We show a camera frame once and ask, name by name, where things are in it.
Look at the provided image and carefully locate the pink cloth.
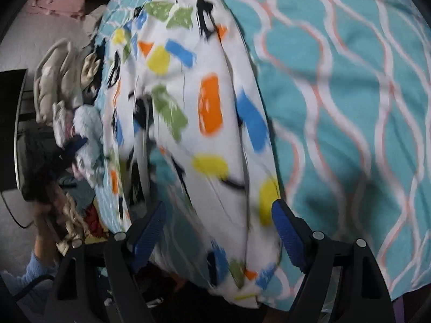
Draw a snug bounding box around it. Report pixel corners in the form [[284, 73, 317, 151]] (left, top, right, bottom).
[[26, 0, 91, 18]]

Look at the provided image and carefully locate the person's left hand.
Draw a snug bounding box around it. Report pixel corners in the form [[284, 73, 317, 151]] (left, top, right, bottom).
[[33, 192, 69, 259]]

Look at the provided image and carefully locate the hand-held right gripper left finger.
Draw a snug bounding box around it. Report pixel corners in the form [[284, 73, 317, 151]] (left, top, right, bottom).
[[44, 201, 168, 323]]

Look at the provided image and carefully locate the white garment with colourful patches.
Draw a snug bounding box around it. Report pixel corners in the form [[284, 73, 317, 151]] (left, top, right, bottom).
[[101, 0, 287, 310]]

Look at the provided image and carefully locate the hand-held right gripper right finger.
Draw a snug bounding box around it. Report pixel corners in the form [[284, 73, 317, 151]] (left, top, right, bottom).
[[271, 199, 397, 323]]

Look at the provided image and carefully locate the pile of mixed clothes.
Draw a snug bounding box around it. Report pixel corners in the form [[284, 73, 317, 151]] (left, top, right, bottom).
[[33, 37, 113, 243]]

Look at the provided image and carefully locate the teal patterned bedspread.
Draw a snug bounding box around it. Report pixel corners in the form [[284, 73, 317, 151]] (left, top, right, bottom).
[[91, 0, 431, 310]]

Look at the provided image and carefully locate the black panel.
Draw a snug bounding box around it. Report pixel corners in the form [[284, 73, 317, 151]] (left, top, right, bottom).
[[0, 69, 28, 194]]

